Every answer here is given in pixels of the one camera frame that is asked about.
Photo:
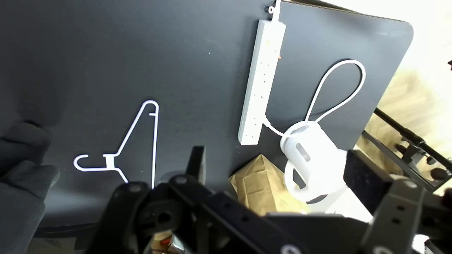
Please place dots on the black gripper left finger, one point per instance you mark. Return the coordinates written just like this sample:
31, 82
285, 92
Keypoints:
202, 221

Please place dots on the brown paper bag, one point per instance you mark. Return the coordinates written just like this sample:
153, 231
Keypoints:
260, 187

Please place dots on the black tripod stand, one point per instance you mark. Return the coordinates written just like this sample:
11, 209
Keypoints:
415, 159

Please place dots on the white power strip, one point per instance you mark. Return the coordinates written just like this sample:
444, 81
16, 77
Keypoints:
266, 54

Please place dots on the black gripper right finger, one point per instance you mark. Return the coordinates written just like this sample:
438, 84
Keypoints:
404, 212

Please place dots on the white electric kettle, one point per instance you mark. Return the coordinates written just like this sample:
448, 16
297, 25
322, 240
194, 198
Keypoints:
315, 166

